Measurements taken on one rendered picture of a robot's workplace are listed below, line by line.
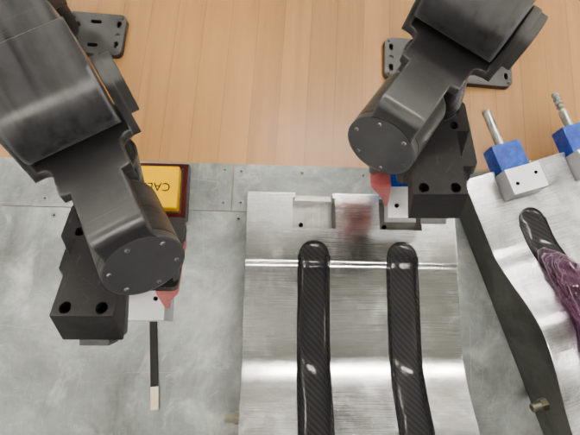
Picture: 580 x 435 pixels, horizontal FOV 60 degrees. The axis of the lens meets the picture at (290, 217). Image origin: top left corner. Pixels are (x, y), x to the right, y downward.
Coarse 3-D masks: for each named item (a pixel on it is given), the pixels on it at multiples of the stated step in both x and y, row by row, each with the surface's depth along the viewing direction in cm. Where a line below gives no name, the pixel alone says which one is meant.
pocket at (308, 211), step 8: (296, 200) 63; (304, 200) 63; (312, 200) 64; (320, 200) 64; (328, 200) 64; (296, 208) 64; (304, 208) 64; (312, 208) 65; (320, 208) 65; (328, 208) 65; (296, 216) 64; (304, 216) 64; (312, 216) 64; (320, 216) 64; (328, 216) 64; (296, 224) 64; (304, 224) 64; (312, 224) 64; (320, 224) 64; (328, 224) 64
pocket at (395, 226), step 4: (380, 200) 64; (380, 204) 64; (380, 208) 65; (380, 212) 65; (380, 216) 65; (380, 220) 65; (380, 224) 64; (384, 224) 64; (388, 224) 64; (392, 224) 65; (396, 224) 65; (400, 224) 65; (404, 224) 65; (408, 224) 65; (412, 224) 65; (416, 224) 64; (420, 224) 62; (380, 228) 64; (384, 228) 65; (388, 228) 64; (392, 228) 64; (396, 228) 64; (400, 228) 64; (404, 228) 64; (408, 228) 65; (412, 228) 65; (416, 228) 64; (420, 228) 62
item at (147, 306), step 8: (136, 296) 51; (144, 296) 51; (152, 296) 51; (136, 304) 51; (144, 304) 51; (152, 304) 51; (160, 304) 51; (136, 312) 51; (144, 312) 51; (152, 312) 51; (160, 312) 51; (168, 312) 53; (128, 320) 52; (136, 320) 52; (144, 320) 52; (152, 320) 51; (160, 320) 51; (168, 320) 53
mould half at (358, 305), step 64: (256, 192) 62; (256, 256) 60; (384, 256) 61; (448, 256) 61; (256, 320) 58; (384, 320) 59; (448, 320) 60; (256, 384) 56; (384, 384) 57; (448, 384) 57
